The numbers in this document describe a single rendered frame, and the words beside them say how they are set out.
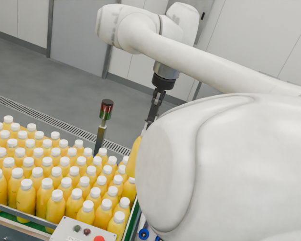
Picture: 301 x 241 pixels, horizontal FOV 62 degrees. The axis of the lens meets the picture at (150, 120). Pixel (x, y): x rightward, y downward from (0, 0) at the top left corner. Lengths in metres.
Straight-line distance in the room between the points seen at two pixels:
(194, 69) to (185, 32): 0.24
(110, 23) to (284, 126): 0.54
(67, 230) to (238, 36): 3.67
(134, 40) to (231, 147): 0.47
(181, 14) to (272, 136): 0.58
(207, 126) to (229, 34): 3.97
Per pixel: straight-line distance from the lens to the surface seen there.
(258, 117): 0.20
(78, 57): 4.91
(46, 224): 1.13
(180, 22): 0.73
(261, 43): 4.18
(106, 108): 1.33
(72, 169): 1.14
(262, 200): 0.18
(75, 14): 4.78
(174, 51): 0.54
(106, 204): 1.03
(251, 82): 0.47
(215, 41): 4.16
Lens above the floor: 1.89
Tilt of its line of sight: 30 degrees down
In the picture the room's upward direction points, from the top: 17 degrees clockwise
